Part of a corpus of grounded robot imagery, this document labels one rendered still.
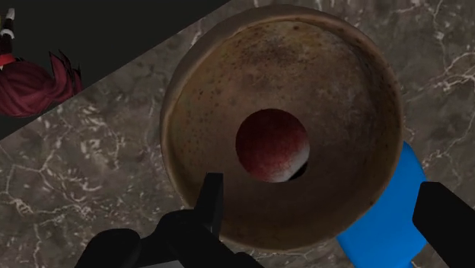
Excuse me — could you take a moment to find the brown speckled bowl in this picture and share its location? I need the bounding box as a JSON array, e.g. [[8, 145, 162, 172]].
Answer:
[[159, 5, 405, 251]]

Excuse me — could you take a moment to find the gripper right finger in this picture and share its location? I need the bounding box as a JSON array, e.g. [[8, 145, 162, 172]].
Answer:
[[412, 180, 475, 268]]

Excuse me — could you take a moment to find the red round fruit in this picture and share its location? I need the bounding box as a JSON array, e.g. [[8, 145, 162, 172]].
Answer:
[[234, 108, 311, 183]]

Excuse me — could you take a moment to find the blue flat object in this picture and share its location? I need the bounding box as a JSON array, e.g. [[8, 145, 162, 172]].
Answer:
[[336, 141, 429, 268]]

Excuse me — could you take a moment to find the red-haired doll figure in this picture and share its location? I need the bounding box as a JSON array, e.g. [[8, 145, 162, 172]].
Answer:
[[0, 8, 84, 119]]

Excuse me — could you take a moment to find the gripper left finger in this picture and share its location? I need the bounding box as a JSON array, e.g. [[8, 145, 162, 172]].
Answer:
[[75, 171, 265, 268]]

